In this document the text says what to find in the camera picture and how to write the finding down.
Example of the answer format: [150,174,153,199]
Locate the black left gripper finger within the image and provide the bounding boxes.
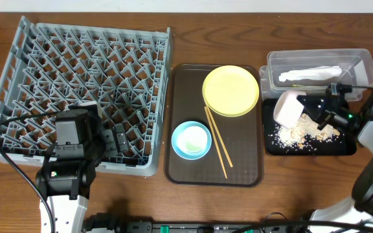
[113,124,129,151]
[102,129,118,157]

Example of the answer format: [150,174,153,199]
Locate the white pinkish bowl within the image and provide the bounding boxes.
[273,90,306,128]

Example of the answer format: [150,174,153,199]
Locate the white napkin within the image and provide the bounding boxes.
[278,66,342,82]

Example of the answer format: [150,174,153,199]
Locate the rice and scraps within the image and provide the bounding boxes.
[269,113,341,151]

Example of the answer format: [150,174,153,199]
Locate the light blue bowl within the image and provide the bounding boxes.
[171,121,212,161]

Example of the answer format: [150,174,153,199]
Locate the patterned wooden chopstick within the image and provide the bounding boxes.
[204,107,228,179]

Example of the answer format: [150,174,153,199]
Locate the plain wooden chopstick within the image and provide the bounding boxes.
[205,106,233,168]

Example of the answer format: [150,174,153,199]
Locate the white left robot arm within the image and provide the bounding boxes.
[36,101,119,232]

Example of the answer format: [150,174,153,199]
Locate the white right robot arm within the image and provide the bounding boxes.
[165,85,373,232]

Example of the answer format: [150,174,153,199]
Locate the clear plastic waste bin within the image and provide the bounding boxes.
[260,49,373,100]

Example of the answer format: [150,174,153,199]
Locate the black waste tray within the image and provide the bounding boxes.
[262,99,357,156]

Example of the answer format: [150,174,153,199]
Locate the grey plastic dishwasher rack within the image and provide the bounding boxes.
[0,17,173,177]

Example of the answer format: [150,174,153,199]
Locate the dark brown serving tray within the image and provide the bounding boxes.
[164,64,264,187]

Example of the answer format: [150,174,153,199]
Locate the yellow round plate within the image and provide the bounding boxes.
[202,65,260,117]

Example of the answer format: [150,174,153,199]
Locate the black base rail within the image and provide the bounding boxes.
[82,212,307,233]

